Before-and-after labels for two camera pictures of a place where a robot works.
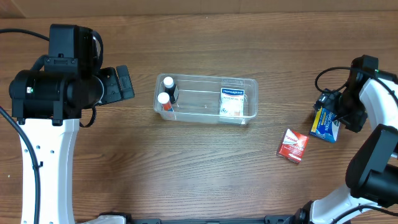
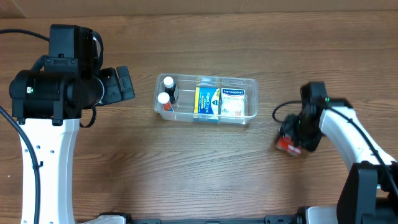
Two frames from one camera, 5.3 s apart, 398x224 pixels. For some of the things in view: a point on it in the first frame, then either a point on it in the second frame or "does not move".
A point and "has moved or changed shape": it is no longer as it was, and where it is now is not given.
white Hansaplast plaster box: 232,102 does not move
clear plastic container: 199,98 does not move
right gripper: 337,107 → 292,132
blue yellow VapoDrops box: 325,126 has moved or changed shape
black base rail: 300,217 does not move
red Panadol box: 292,146 has moved or changed shape
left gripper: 109,86 does not move
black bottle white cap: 170,88 does not move
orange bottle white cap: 163,98 does not move
